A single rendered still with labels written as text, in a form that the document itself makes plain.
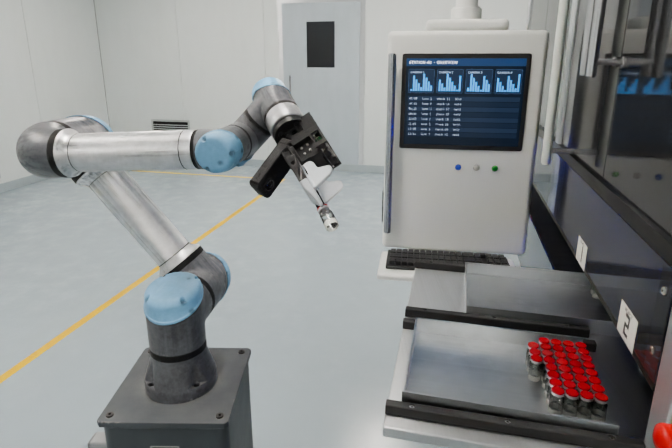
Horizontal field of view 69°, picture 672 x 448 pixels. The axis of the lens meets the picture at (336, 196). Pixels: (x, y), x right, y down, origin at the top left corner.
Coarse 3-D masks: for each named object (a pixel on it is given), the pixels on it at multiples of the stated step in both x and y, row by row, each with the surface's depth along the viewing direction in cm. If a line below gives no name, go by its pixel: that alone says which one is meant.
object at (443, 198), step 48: (432, 48) 158; (480, 48) 156; (528, 48) 153; (432, 96) 161; (480, 96) 159; (528, 96) 157; (432, 144) 166; (480, 144) 163; (528, 144) 161; (384, 192) 174; (432, 192) 171; (480, 192) 168; (528, 192) 165; (384, 240) 178; (432, 240) 175; (480, 240) 172
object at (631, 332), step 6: (624, 306) 88; (624, 312) 87; (630, 312) 85; (618, 318) 90; (624, 318) 87; (630, 318) 84; (618, 324) 90; (630, 324) 84; (636, 324) 82; (618, 330) 90; (630, 330) 84; (636, 330) 82; (624, 336) 87; (630, 336) 84; (630, 342) 84; (630, 348) 84
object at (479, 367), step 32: (416, 320) 108; (416, 352) 102; (448, 352) 102; (480, 352) 102; (512, 352) 102; (416, 384) 92; (448, 384) 92; (480, 384) 92; (512, 384) 92; (512, 416) 81; (544, 416) 80; (576, 416) 84
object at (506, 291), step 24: (480, 264) 137; (480, 288) 130; (504, 288) 130; (528, 288) 130; (552, 288) 130; (576, 288) 130; (480, 312) 114; (504, 312) 113; (528, 312) 111; (552, 312) 118; (576, 312) 118; (600, 312) 118
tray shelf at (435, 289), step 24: (432, 288) 131; (456, 288) 131; (408, 336) 108; (600, 336) 108; (600, 360) 100; (624, 360) 100; (624, 384) 92; (648, 384) 92; (624, 408) 86; (648, 408) 86; (384, 432) 82; (408, 432) 81; (432, 432) 81; (456, 432) 81; (480, 432) 81; (624, 432) 81
